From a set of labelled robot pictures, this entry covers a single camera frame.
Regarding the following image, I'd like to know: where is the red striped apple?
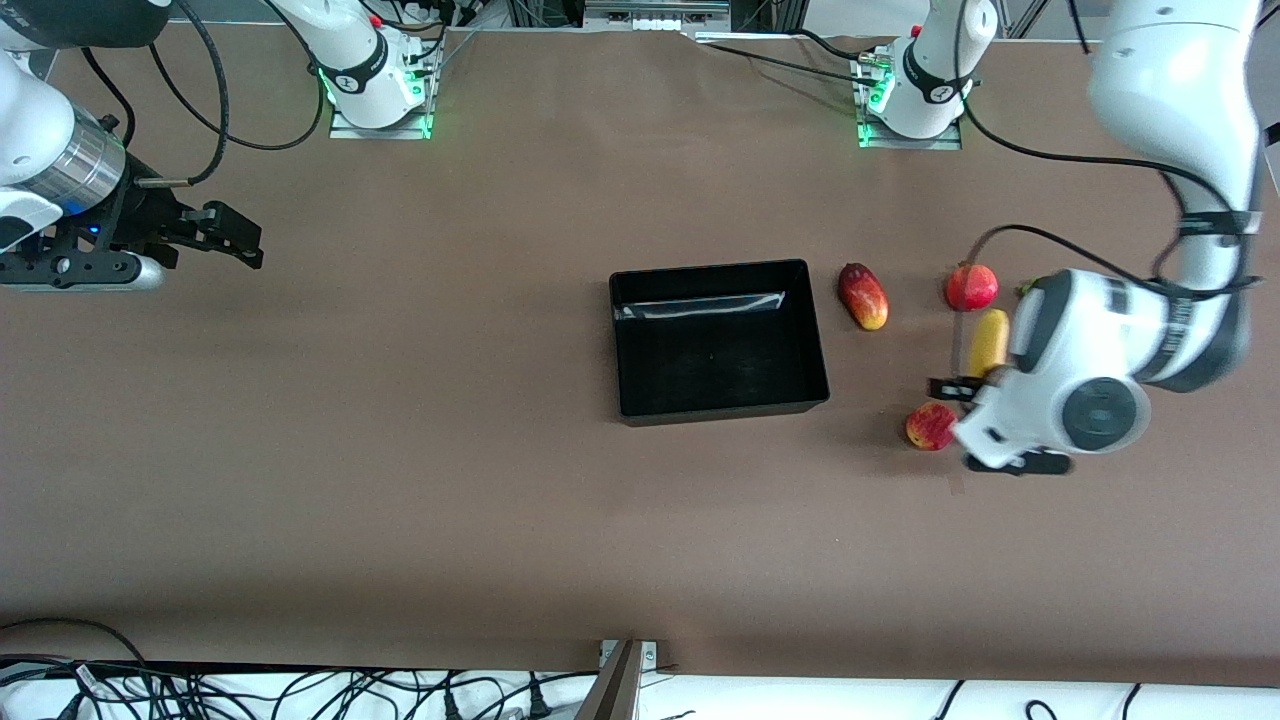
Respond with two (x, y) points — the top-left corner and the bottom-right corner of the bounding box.
(905, 402), (959, 452)

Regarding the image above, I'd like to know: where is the yellow banana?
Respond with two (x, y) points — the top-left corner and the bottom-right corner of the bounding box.
(968, 309), (1011, 380)

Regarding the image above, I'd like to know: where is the black rectangular plastic box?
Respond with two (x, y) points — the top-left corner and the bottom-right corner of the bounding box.
(608, 259), (832, 428)

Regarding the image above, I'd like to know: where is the red pomegranate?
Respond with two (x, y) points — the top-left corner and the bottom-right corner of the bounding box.
(945, 261), (999, 312)

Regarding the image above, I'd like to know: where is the red yellow mango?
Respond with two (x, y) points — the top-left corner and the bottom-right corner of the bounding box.
(838, 263), (890, 331)

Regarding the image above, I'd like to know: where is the dark angled beam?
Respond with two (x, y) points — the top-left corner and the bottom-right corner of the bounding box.
(575, 640), (644, 720)

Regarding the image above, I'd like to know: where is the black right arm base cable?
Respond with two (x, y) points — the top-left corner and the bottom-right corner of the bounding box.
(148, 42), (331, 153)

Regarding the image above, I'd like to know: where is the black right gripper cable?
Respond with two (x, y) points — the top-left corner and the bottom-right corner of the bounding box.
(138, 0), (231, 189)

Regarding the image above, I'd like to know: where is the aluminium right arm base plate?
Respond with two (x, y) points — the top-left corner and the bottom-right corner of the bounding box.
(328, 40), (434, 140)

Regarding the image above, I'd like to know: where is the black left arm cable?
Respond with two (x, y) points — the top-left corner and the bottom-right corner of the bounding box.
(950, 0), (1263, 376)

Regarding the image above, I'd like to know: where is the aluminium left arm base plate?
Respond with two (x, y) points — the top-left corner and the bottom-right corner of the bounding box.
(855, 45), (964, 151)

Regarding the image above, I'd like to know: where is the black table cable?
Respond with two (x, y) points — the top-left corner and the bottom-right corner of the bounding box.
(690, 30), (873, 85)

